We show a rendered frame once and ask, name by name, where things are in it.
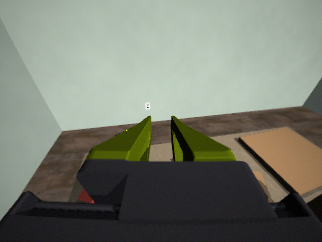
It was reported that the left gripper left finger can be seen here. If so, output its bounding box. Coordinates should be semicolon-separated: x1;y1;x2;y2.
85;116;152;161

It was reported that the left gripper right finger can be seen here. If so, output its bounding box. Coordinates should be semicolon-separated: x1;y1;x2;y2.
171;116;237;161

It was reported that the red rectangular block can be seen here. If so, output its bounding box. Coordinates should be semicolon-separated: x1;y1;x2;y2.
78;189;95;203

